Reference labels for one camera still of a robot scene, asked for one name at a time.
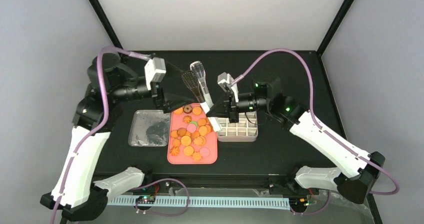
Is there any metal tongs white handle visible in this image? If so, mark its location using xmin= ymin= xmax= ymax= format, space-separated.
xmin=181 ymin=61 xmax=213 ymax=114

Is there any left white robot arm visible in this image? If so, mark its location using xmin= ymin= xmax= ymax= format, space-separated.
xmin=40 ymin=46 xmax=191 ymax=224

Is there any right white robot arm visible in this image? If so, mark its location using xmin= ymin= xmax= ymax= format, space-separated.
xmin=206 ymin=76 xmax=386 ymax=204

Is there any beige compartment box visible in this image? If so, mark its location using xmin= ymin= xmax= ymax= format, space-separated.
xmin=217 ymin=112 xmax=259 ymax=142

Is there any pink cookie tray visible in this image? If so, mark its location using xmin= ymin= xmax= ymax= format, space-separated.
xmin=167 ymin=103 xmax=218 ymax=165

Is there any pink round cookie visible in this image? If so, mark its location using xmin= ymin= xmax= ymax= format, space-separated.
xmin=199 ymin=148 xmax=210 ymax=157

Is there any chocolate ring cookie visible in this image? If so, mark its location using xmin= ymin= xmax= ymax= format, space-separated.
xmin=183 ymin=105 xmax=193 ymax=114

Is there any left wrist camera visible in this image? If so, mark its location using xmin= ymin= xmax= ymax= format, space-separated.
xmin=144 ymin=57 xmax=166 ymax=90

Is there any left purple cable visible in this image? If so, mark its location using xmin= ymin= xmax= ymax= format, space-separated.
xmin=49 ymin=46 xmax=157 ymax=224

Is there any purple cable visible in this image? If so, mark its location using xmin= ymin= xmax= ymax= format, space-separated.
xmin=49 ymin=46 xmax=157 ymax=224
xmin=231 ymin=49 xmax=400 ymax=196

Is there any light blue slotted cable duct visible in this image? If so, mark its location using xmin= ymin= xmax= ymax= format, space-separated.
xmin=105 ymin=196 xmax=292 ymax=211

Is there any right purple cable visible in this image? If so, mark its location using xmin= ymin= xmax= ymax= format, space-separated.
xmin=231 ymin=49 xmax=400 ymax=196

